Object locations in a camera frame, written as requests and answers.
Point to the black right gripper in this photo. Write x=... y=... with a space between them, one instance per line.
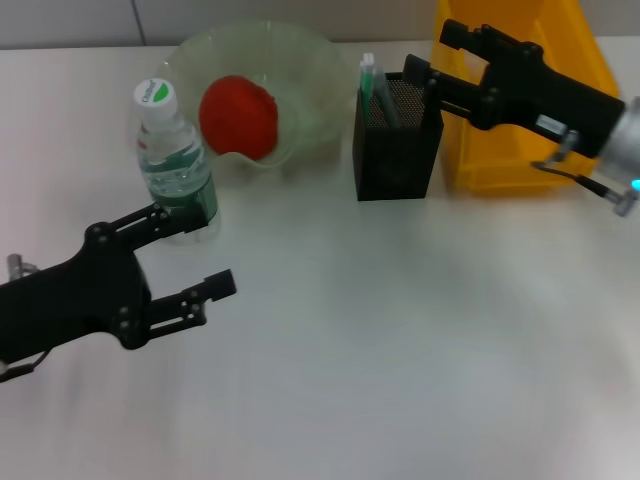
x=545 y=105

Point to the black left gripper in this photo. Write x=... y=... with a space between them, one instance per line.
x=70 y=300

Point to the grey marker pen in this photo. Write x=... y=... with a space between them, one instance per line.
x=387 y=102

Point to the green utility knife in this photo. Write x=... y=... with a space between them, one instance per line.
x=366 y=85

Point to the clear plastic water bottle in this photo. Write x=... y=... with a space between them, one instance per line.
x=175 y=165

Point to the orange fruit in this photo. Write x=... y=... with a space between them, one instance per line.
x=240 y=120

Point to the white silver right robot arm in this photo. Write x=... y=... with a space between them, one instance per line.
x=625 y=145

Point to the black mesh pen holder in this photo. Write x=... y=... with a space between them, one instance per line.
x=395 y=155

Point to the translucent green fruit bowl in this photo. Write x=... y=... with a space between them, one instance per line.
x=310 y=75

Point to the yellow plastic storage bin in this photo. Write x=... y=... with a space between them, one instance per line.
x=500 y=160

